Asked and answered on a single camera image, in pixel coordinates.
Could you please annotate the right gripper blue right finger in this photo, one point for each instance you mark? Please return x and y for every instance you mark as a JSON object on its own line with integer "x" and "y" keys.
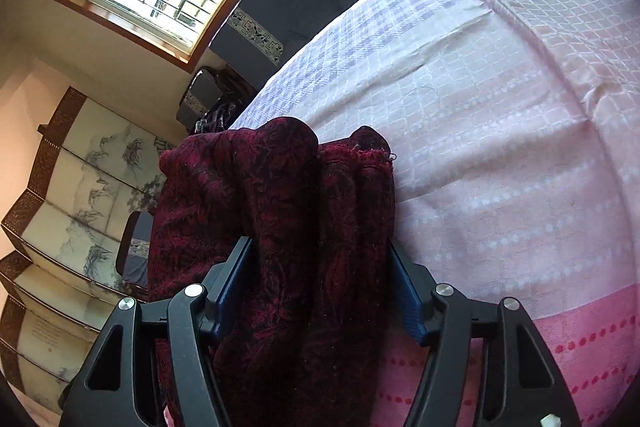
{"x": 520, "y": 385}

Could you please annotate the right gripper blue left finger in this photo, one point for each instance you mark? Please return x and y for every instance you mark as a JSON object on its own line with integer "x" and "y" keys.
{"x": 118, "y": 385}

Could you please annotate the dark red floral sweater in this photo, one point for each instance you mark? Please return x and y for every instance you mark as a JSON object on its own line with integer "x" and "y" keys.
{"x": 305, "y": 343}

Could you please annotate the pile of dark clothes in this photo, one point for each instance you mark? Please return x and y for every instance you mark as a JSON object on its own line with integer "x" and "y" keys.
{"x": 236, "y": 94}

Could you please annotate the grey cushioned wooden armchair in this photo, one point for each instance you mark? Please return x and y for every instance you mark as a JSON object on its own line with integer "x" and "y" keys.
{"x": 133, "y": 253}

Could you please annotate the painted folding screen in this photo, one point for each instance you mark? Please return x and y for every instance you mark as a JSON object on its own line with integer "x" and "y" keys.
{"x": 92, "y": 171}

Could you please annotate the pink checked bed cover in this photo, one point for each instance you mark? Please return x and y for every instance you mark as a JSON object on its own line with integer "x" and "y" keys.
{"x": 514, "y": 132}

